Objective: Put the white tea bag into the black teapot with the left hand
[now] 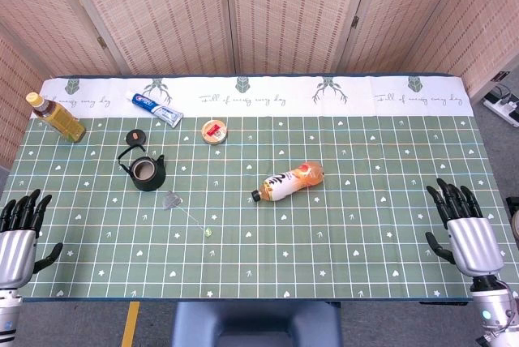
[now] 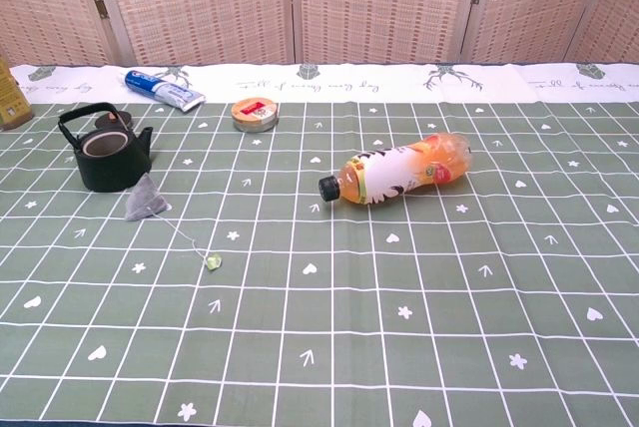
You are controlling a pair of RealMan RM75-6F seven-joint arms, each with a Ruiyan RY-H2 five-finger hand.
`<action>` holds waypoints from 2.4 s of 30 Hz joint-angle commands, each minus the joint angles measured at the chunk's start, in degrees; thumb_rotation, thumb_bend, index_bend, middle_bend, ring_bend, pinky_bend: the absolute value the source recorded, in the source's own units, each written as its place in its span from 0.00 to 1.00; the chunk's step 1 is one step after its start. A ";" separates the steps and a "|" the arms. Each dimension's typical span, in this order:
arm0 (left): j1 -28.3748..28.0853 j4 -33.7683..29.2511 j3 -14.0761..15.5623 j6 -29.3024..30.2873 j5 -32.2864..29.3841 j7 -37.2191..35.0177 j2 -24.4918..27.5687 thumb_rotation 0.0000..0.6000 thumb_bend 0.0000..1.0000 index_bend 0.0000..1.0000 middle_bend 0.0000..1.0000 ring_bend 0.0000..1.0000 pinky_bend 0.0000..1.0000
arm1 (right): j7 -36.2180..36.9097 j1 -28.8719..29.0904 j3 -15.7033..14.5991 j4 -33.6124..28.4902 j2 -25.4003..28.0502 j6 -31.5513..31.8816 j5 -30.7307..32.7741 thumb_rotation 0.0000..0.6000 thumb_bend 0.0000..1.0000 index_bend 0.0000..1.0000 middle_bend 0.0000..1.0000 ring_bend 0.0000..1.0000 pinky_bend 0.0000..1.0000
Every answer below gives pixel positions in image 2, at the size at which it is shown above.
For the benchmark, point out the woven bamboo folding screen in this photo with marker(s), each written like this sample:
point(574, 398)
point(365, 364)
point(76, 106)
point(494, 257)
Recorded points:
point(319, 3)

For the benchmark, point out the black cast iron teapot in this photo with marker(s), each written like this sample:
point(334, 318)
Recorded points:
point(112, 166)

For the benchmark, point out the black kettle lid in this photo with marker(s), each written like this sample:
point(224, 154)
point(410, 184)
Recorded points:
point(116, 121)

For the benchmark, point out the orange juice plastic bottle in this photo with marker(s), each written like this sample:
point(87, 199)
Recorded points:
point(399, 170)

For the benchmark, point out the yellow green cardboard box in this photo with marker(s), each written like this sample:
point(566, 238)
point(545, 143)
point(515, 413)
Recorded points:
point(11, 100)

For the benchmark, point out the blue white toothpaste tube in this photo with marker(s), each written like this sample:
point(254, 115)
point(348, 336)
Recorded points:
point(162, 90)

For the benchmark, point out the green grid tablecloth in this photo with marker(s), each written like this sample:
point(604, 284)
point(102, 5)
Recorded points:
point(319, 267)

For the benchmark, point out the round tin with wooden lid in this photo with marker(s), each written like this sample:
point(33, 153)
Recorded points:
point(254, 115)

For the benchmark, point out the grey pyramid tea bag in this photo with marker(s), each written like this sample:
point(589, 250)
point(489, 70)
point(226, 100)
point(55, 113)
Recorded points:
point(145, 201)

